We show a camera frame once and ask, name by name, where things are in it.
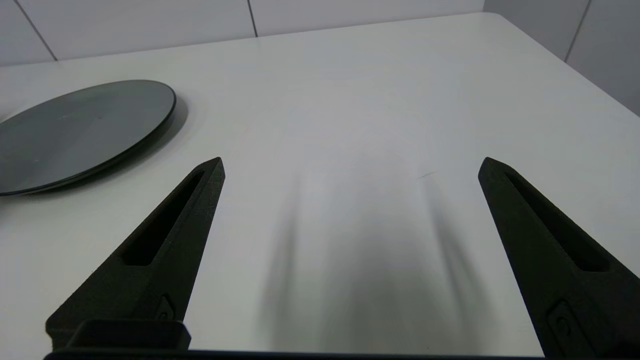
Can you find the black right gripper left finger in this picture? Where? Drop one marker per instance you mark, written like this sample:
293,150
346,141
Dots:
165,260

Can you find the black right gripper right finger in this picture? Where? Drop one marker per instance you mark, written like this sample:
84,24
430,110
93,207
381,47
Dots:
545,270

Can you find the dark grey round plate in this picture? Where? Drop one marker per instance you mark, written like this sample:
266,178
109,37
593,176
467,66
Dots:
75,135

